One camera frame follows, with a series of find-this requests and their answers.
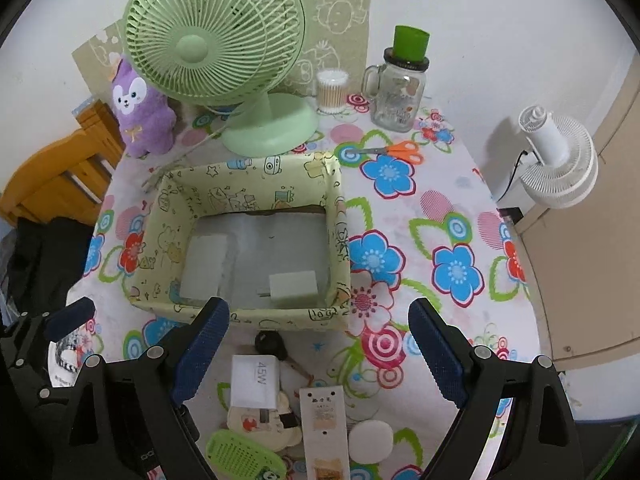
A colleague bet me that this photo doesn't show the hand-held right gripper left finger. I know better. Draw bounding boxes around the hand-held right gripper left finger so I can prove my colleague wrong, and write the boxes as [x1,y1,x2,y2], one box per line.
[65,296,231,480]

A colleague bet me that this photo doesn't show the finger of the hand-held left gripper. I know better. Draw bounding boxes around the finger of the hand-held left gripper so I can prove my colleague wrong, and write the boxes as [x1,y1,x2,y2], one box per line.
[0,296,97,361]
[10,355,81,407]

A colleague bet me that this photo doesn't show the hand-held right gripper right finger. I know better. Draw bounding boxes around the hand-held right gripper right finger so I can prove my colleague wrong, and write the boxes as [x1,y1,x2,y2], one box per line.
[407,297,583,480]

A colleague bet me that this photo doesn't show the large white charger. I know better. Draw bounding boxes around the large white charger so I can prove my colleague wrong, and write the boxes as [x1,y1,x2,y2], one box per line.
[230,354,281,426]

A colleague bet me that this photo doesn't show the black car key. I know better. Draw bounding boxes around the black car key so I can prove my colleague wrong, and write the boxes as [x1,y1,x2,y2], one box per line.
[254,331,313,381]

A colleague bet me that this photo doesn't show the bear shaped compact case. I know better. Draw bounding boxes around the bear shaped compact case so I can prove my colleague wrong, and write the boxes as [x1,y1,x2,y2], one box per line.
[226,392,306,453]

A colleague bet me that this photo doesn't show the green oval perforated case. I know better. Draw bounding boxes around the green oval perforated case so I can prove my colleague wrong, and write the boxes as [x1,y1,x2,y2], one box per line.
[206,427,288,480]

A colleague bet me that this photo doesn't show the white round case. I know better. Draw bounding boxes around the white round case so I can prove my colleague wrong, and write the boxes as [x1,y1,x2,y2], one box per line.
[347,419,393,465]

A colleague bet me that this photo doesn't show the long white box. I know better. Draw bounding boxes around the long white box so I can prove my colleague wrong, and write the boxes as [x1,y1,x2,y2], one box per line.
[299,385,351,480]

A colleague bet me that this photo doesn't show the yellow cartoon storage box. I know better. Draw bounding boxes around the yellow cartoon storage box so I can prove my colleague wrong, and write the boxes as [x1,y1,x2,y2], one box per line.
[129,152,352,332]

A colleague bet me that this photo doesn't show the white printed bag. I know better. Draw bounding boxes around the white printed bag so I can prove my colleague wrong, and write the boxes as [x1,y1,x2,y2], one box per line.
[47,330,101,391]

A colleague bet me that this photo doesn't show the black clothing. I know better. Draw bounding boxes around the black clothing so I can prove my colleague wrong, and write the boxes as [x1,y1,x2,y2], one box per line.
[0,215,96,321]

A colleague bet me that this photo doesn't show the small white charger cube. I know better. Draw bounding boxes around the small white charger cube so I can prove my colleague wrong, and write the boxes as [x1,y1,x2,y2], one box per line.
[256,270,321,309]

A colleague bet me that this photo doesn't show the wooden chair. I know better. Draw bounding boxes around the wooden chair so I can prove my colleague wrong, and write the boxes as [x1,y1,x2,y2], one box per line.
[0,100,126,223]

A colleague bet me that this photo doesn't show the floral tablecloth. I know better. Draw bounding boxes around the floral tablecloth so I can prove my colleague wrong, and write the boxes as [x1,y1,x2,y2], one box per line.
[65,92,541,480]

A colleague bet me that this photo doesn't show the beige door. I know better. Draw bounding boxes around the beige door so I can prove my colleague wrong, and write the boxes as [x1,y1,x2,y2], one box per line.
[515,60,640,421]

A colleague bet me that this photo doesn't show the purple plush toy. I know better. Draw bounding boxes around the purple plush toy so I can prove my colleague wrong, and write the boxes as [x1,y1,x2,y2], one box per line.
[109,57,178,157]

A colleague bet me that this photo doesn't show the white circulator fan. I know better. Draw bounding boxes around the white circulator fan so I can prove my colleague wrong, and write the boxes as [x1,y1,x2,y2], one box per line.
[517,105,599,209]

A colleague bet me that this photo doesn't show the glass jar mug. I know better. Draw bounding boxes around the glass jar mug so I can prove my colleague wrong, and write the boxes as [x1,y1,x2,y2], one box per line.
[361,47,432,133]

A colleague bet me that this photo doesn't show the cartoon printed cardboard sheet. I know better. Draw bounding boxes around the cartoon printed cardboard sheet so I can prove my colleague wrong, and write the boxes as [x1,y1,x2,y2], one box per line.
[71,20,126,96]
[292,0,377,106]

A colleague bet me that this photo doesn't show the cotton swab container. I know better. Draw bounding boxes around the cotton swab container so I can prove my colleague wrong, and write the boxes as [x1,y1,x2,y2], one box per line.
[316,68,349,115]

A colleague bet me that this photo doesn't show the green desk fan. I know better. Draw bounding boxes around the green desk fan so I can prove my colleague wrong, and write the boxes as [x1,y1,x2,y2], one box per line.
[122,0,321,157]

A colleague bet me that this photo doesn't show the green plastic cup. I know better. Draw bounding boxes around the green plastic cup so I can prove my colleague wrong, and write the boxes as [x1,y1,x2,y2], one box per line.
[392,25,431,63]

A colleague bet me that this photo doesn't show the black fan cable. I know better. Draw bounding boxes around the black fan cable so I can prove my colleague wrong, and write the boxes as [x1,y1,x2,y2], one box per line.
[497,147,531,201]

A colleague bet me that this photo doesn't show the white fan power cable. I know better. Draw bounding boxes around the white fan power cable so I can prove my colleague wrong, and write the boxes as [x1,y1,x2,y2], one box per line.
[142,105,251,193]

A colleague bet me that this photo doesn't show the orange handled scissors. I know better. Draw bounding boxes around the orange handled scissors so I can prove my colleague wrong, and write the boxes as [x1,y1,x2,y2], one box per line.
[359,141,423,165]

